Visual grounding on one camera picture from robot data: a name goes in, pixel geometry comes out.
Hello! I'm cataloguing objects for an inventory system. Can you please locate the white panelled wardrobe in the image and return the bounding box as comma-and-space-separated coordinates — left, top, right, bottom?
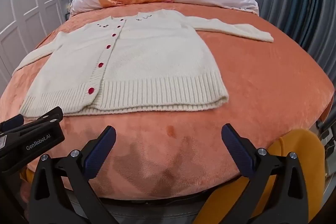
0, 0, 72, 88

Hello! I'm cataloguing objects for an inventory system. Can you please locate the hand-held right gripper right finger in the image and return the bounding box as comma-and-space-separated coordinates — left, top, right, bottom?
221, 123, 309, 224

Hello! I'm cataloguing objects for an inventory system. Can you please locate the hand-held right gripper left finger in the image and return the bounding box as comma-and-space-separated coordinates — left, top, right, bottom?
28, 125, 118, 224

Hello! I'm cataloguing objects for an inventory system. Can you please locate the white knit cardigan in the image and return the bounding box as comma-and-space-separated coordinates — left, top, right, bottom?
12, 9, 274, 120

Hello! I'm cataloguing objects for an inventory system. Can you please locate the person's yellow clothing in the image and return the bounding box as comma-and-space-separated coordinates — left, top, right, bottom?
20, 128, 326, 224

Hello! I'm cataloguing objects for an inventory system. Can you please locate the orange plush blanket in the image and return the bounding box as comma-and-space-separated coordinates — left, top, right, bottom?
0, 2, 335, 199

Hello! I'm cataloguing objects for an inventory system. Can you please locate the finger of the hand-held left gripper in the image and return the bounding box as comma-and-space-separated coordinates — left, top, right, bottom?
0, 114, 25, 135
22, 106, 64, 130

